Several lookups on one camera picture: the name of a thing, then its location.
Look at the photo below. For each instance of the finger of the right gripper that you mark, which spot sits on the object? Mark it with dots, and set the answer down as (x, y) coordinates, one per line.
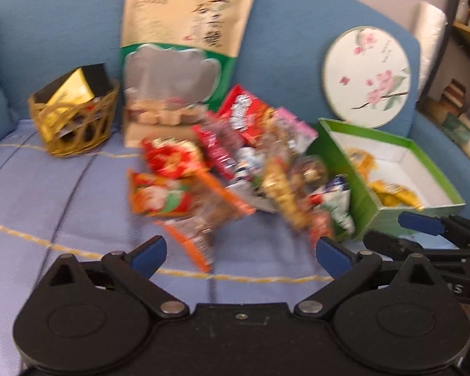
(435, 225)
(398, 249)

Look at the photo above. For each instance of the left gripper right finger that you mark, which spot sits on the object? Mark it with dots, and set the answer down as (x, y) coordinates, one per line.
(349, 271)

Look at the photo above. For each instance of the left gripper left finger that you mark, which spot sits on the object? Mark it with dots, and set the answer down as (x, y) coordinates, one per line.
(132, 271)

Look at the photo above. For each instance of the clear orange-edged snack packet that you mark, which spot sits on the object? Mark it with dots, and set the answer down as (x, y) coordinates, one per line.
(213, 206)

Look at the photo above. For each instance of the orange green snack packet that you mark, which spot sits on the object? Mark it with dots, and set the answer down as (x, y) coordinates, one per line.
(156, 196)

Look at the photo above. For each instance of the green white snack packet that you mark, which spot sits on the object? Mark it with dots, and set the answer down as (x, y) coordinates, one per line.
(335, 197)

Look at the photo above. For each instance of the clear yellow twists snack packet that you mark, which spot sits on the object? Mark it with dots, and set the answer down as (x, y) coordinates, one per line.
(289, 183)

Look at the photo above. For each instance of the white blue snack packet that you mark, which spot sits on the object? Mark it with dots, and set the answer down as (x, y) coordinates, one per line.
(249, 167)

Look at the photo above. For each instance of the dark red striped snack packet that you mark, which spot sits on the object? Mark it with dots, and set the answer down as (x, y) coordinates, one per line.
(220, 144)

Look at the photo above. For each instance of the pink snack packet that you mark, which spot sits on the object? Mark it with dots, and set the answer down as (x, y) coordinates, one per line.
(295, 132)

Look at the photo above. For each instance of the red chips snack bag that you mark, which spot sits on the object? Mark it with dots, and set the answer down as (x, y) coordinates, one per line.
(246, 114)

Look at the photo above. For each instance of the red orange snack bag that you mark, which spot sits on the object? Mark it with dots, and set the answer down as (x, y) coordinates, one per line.
(172, 158)

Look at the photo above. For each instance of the yellow snack packet in box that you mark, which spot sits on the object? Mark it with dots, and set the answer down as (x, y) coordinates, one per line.
(390, 194)

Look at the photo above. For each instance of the green white cardboard box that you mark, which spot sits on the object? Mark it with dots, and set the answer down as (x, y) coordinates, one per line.
(397, 160)

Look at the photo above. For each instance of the dark bookshelf with books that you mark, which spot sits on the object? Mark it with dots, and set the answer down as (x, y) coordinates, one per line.
(451, 110)

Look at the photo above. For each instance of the woven gold wicker basket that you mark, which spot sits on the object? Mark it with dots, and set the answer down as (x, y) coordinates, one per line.
(72, 129)

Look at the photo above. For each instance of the round floral fan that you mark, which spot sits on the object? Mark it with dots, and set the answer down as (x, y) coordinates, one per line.
(366, 77)

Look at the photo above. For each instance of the black gold box in basket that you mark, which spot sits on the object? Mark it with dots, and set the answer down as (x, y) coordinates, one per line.
(79, 86)

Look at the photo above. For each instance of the white rolled cushion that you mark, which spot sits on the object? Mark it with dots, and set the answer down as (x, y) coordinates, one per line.
(429, 26)

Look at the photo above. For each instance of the large beige green snack bag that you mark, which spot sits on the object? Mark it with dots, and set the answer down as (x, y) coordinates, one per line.
(178, 61)

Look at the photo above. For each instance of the blue fabric sofa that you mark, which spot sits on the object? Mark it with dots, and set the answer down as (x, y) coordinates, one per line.
(281, 58)

